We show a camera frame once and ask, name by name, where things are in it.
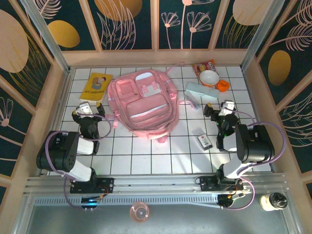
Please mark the left circuit board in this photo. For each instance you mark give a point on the left circuit board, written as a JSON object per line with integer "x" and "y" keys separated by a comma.
{"x": 90, "y": 201}

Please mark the orange snack packet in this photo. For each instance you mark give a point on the orange snack packet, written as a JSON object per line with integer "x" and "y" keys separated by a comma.
{"x": 201, "y": 65}

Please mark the yellow book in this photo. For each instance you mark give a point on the yellow book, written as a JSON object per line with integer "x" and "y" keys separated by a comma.
{"x": 96, "y": 86}

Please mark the aluminium frame post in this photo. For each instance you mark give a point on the aluminium frame post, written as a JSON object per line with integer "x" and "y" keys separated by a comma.
{"x": 260, "y": 36}
{"x": 47, "y": 36}

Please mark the circuit board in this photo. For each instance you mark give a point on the circuit board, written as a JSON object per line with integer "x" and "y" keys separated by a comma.
{"x": 90, "y": 201}
{"x": 228, "y": 198}

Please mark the white bottle black cap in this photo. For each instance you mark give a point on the white bottle black cap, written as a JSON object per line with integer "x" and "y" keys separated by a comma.
{"x": 273, "y": 201}

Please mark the white orange bowl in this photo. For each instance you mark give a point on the white orange bowl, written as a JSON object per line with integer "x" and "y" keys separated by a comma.
{"x": 209, "y": 78}

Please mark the orange crumpled toy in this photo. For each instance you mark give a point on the orange crumpled toy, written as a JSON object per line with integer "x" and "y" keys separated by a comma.
{"x": 223, "y": 85}

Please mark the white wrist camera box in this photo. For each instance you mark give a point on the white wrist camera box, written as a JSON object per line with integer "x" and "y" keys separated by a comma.
{"x": 84, "y": 108}
{"x": 227, "y": 107}

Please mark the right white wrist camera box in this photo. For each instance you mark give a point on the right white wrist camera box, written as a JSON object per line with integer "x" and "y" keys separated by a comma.
{"x": 227, "y": 107}

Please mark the pink backpack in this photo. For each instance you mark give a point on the pink backpack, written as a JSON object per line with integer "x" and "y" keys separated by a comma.
{"x": 146, "y": 109}

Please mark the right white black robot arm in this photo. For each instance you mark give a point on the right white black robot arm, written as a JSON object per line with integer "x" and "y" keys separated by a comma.
{"x": 256, "y": 143}

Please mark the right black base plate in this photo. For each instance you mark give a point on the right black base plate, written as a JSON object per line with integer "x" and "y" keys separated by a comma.
{"x": 207, "y": 184}

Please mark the aluminium rail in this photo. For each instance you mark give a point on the aluminium rail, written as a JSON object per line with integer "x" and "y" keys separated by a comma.
{"x": 156, "y": 181}

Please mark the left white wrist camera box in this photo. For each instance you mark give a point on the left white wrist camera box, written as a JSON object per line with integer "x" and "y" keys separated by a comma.
{"x": 84, "y": 108}

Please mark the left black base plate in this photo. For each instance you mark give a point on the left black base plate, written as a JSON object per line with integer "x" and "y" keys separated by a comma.
{"x": 107, "y": 185}

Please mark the small black white card box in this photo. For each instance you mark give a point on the small black white card box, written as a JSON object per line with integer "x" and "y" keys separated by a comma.
{"x": 205, "y": 142}

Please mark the clear pack of pens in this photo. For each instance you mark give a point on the clear pack of pens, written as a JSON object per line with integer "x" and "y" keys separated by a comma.
{"x": 192, "y": 101}

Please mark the right circuit board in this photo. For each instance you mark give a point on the right circuit board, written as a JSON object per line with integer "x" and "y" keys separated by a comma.
{"x": 228, "y": 198}

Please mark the pink round cup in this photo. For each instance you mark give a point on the pink round cup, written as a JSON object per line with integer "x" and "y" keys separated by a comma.
{"x": 139, "y": 212}

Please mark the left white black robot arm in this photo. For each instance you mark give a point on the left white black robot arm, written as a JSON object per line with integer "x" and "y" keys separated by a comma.
{"x": 58, "y": 151}

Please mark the pale blue pencil case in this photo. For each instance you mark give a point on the pale blue pencil case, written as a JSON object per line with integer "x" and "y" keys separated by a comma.
{"x": 203, "y": 90}

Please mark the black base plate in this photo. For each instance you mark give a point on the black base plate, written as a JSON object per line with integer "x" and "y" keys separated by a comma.
{"x": 107, "y": 185}
{"x": 207, "y": 184}

